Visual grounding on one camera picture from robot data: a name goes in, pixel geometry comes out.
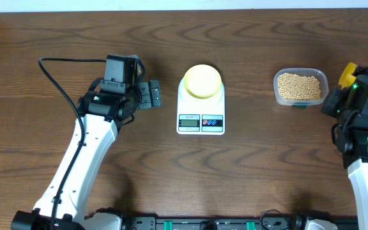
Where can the yellow measuring scoop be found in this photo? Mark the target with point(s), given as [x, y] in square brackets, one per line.
[347, 78]

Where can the soybeans pile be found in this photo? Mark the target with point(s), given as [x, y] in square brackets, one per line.
[296, 87]

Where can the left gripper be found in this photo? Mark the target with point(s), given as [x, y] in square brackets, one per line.
[145, 101]

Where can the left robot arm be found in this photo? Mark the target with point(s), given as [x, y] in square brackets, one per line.
[109, 103]

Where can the white digital kitchen scale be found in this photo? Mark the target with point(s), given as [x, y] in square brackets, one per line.
[197, 116]

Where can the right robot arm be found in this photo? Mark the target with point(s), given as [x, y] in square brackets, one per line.
[349, 106]

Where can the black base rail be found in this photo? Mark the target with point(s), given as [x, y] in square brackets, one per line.
[203, 223]

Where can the clear plastic container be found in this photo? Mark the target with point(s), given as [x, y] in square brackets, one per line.
[303, 72]

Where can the pale yellow bowl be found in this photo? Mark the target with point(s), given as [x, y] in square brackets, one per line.
[202, 81]

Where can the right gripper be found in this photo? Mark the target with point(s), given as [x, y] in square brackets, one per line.
[335, 96]

